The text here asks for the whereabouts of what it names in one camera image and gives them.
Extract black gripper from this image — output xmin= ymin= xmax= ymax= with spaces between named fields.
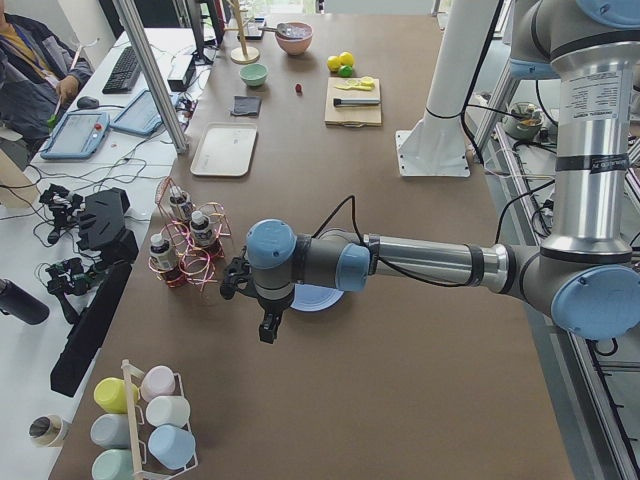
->
xmin=220 ymin=248 xmax=294 ymax=343

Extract blue plate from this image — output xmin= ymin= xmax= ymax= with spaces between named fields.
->
xmin=289 ymin=228 xmax=359 ymax=314

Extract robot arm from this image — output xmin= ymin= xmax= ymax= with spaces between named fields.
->
xmin=220 ymin=1 xmax=639 ymax=343

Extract tea bottle lower left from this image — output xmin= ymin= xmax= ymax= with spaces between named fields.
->
xmin=189 ymin=210 xmax=220 ymax=254

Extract tea bottle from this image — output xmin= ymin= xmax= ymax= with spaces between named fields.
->
xmin=169 ymin=185 xmax=194 ymax=221
xmin=150 ymin=233 xmax=181 ymax=284
xmin=189 ymin=210 xmax=220 ymax=254

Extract pink cup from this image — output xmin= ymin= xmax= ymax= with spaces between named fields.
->
xmin=140 ymin=365 xmax=176 ymax=402

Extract tea bottle lower right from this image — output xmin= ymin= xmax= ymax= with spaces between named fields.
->
xmin=150 ymin=233 xmax=181 ymax=284

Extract white cup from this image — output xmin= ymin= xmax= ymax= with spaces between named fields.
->
xmin=146 ymin=396 xmax=191 ymax=428

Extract tea bottle top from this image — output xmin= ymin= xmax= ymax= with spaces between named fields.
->
xmin=169 ymin=185 xmax=194 ymax=221

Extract blue cup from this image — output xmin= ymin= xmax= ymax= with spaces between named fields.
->
xmin=148 ymin=424 xmax=196 ymax=470

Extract yellow cup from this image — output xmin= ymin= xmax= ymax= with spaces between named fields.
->
xmin=93 ymin=377 xmax=127 ymax=414

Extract cream rabbit tray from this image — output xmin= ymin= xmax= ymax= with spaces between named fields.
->
xmin=190 ymin=122 xmax=258 ymax=177

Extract grey cup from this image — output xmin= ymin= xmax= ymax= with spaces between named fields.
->
xmin=90 ymin=413 xmax=130 ymax=449

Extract green cup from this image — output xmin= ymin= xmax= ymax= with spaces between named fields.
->
xmin=91 ymin=449 xmax=133 ymax=480

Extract black long box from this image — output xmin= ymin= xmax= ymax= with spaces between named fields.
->
xmin=50 ymin=261 xmax=132 ymax=397

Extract grey folded cloth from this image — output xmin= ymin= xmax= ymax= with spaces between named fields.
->
xmin=230 ymin=96 xmax=262 ymax=117

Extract wooden cutting board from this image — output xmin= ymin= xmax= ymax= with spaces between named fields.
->
xmin=324 ymin=76 xmax=382 ymax=127

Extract steel muddler black tip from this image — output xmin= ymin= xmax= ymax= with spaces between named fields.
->
xmin=332 ymin=98 xmax=381 ymax=108

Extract teach pendant far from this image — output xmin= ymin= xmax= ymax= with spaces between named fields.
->
xmin=110 ymin=89 xmax=163 ymax=137

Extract teach pendant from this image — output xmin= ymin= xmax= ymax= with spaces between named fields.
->
xmin=40 ymin=111 xmax=110 ymax=160
xmin=110 ymin=89 xmax=163 ymax=137

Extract green bowl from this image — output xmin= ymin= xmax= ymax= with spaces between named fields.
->
xmin=239 ymin=63 xmax=269 ymax=88

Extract yellow plastic knife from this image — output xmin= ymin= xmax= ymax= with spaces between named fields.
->
xmin=334 ymin=83 xmax=375 ymax=91

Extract tape roll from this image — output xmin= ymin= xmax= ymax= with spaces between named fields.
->
xmin=29 ymin=414 xmax=70 ymax=447

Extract lemon half thick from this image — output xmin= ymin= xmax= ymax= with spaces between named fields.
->
xmin=360 ymin=76 xmax=375 ymax=88

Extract black water bottle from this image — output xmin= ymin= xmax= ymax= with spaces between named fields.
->
xmin=1 ymin=279 xmax=50 ymax=325

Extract green lime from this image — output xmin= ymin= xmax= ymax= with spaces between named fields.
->
xmin=338 ymin=65 xmax=353 ymax=78

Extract yellow lemon lower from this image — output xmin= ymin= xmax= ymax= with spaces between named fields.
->
xmin=326 ymin=55 xmax=342 ymax=72

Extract yellow lemon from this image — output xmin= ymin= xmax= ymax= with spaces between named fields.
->
xmin=326 ymin=55 xmax=342 ymax=72
xmin=338 ymin=51 xmax=355 ymax=67

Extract wooden cup stand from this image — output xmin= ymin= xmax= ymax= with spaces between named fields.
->
xmin=226 ymin=0 xmax=260 ymax=65

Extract teach pendant near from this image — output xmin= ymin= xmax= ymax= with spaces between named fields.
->
xmin=40 ymin=111 xmax=110 ymax=160

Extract yellow lemon upper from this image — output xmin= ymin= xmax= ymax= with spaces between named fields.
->
xmin=338 ymin=51 xmax=355 ymax=67

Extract pink bowl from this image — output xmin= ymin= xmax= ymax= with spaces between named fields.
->
xmin=275 ymin=22 xmax=313 ymax=56

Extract black keyboard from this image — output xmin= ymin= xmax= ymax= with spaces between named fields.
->
xmin=102 ymin=46 xmax=141 ymax=94

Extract computer mouse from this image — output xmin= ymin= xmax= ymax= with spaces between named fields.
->
xmin=76 ymin=96 xmax=100 ymax=110

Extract clear ice cubes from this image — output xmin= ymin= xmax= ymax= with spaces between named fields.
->
xmin=276 ymin=23 xmax=309 ymax=40

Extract steel ice scoop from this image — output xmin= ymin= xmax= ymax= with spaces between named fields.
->
xmin=259 ymin=23 xmax=307 ymax=39

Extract seated person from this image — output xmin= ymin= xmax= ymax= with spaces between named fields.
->
xmin=1 ymin=11 xmax=93 ymax=152

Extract copper wire bottle rack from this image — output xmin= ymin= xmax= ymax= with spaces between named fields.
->
xmin=148 ymin=176 xmax=231 ymax=289

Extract aluminium frame post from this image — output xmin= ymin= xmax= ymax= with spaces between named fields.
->
xmin=114 ymin=0 xmax=188 ymax=154

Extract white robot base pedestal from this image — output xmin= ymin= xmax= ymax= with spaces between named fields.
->
xmin=396 ymin=0 xmax=503 ymax=178

